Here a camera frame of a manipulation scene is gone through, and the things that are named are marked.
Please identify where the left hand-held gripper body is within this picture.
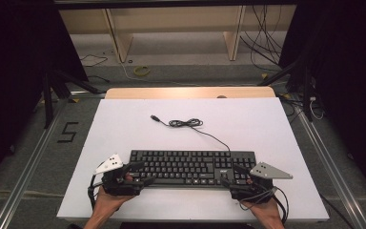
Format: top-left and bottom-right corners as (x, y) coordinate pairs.
(94, 154), (145, 197)

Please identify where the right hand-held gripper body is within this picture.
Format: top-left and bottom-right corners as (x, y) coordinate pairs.
(230, 161), (295, 203)

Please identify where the black keyboard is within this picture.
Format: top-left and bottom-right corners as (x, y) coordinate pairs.
(128, 149), (258, 189)

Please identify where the person's right hand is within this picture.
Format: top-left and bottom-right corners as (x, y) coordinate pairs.
(249, 198), (284, 224)

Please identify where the person's left hand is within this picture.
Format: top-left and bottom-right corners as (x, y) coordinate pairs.
(91, 186), (135, 219)

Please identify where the white table board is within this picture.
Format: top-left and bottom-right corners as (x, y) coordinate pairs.
(56, 96), (331, 223)

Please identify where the light wooden table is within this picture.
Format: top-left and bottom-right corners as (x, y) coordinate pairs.
(104, 86), (277, 100)

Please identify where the black metal stand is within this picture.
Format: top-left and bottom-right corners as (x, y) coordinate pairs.
(256, 53), (316, 122)

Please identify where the black tripod stand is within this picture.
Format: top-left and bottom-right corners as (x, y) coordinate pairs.
(42, 68), (108, 130)

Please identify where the yellow tape roll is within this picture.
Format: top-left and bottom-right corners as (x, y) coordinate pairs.
(133, 65), (152, 77)

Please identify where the black curtain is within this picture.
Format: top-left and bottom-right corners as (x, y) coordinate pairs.
(278, 0), (366, 205)
(0, 0), (89, 193)

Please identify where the light wooden shelf unit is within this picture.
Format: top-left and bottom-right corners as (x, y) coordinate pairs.
(58, 4), (297, 63)

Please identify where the left hand-held gripper cable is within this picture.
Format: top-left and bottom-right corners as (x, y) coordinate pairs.
(87, 161), (107, 211)

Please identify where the hand-held gripper cable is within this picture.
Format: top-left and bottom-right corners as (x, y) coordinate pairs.
(238, 185), (291, 225)
(87, 161), (107, 211)

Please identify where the right hand-held gripper cable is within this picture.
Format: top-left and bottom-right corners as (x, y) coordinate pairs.
(238, 185), (291, 225)

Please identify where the aluminium floor rail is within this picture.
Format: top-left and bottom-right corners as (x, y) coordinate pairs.
(293, 100), (366, 229)
(0, 97), (70, 229)

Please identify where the black keyboard cable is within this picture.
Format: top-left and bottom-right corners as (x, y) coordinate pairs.
(150, 114), (233, 153)

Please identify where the short white cable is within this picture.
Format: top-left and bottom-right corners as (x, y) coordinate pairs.
(309, 96), (325, 121)

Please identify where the white floor cable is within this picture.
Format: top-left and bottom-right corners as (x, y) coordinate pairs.
(117, 59), (202, 88)

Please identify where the thin black floor cable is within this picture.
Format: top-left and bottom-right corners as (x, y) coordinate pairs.
(79, 53), (109, 68)

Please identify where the bundle of black hanging cables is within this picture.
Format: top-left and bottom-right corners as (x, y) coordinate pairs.
(239, 4), (284, 71)

